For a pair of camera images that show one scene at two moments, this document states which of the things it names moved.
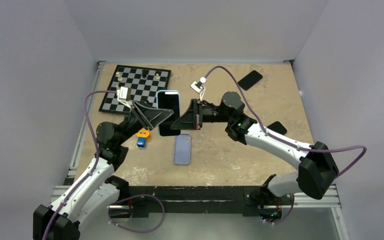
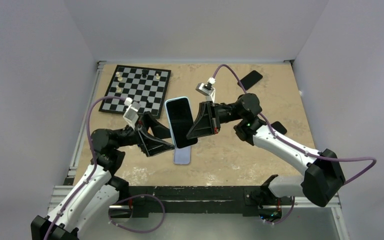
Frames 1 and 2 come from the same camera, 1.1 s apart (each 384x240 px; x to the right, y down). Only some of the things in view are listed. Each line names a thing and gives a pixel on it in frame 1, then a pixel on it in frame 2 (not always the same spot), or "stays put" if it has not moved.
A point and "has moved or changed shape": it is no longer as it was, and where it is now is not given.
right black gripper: x=190 y=120 → x=207 y=122
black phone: x=250 y=79 stays put
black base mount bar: x=145 y=200 stays put
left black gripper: x=149 y=117 → x=151 y=146
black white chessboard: x=144 y=82 stays put
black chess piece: x=144 y=72 stays put
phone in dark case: x=278 y=127 stays put
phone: x=170 y=100 has moved or changed shape
